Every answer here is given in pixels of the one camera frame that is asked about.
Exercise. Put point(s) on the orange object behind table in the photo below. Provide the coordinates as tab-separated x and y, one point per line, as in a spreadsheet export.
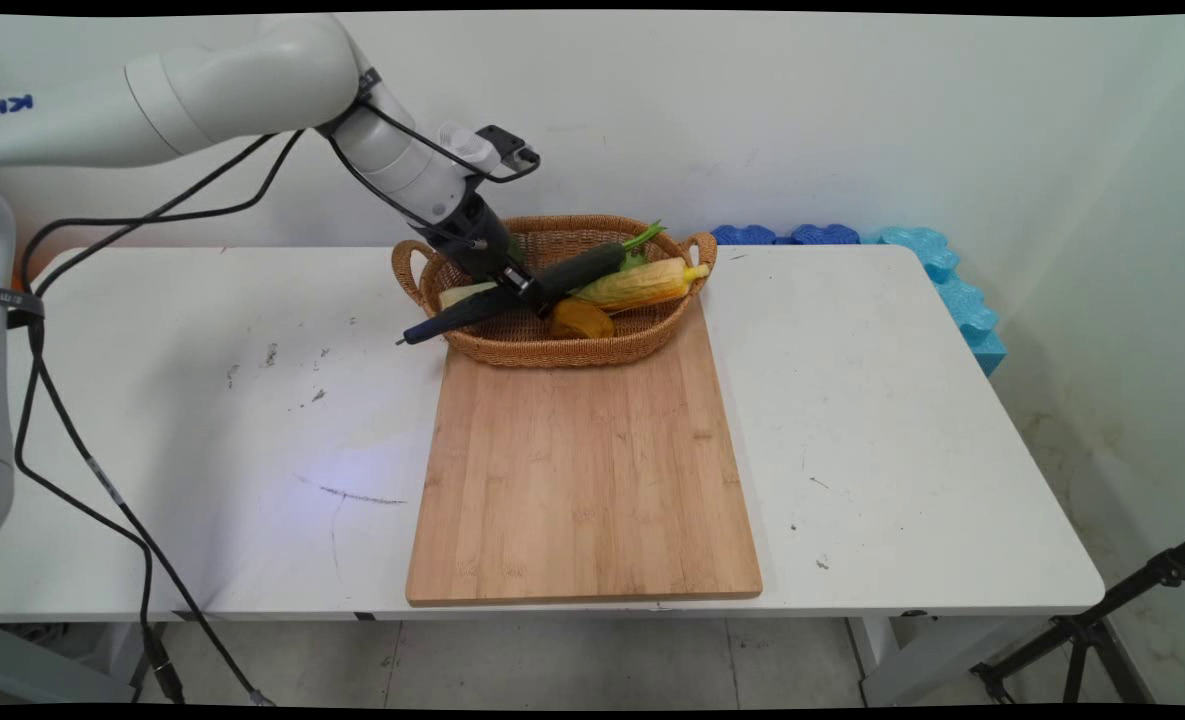
34	262

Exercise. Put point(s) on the long black toy vegetable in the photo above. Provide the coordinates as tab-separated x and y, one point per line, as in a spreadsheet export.
592	265

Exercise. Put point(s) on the yellow toy corn cob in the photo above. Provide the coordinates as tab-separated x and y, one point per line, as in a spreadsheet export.
642	284

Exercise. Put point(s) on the grey table base frame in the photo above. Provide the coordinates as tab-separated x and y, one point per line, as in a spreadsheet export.
42	670

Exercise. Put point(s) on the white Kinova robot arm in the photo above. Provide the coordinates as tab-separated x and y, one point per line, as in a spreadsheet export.
202	90

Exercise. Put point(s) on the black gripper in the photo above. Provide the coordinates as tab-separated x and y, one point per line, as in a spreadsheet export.
477	240

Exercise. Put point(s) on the orange toy pumpkin slice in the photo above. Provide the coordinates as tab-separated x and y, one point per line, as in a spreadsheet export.
582	320

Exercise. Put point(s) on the wooden cutting board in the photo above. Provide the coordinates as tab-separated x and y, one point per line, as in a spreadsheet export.
582	470

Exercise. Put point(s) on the black tripod stand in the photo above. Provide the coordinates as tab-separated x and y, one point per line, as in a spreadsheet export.
1092	630

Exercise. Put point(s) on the white toy radish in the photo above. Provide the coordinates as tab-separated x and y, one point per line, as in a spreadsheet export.
464	294

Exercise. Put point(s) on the woven wicker basket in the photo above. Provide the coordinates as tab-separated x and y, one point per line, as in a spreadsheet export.
552	345

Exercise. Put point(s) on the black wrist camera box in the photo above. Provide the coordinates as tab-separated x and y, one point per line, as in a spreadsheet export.
508	146

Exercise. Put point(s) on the light blue foam mat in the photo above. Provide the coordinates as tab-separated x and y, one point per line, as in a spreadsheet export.
962	300

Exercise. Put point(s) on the dark blue foam mat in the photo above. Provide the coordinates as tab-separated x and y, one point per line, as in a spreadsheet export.
825	235
742	236

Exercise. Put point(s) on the white table leg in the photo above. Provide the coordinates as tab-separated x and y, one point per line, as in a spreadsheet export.
902	660

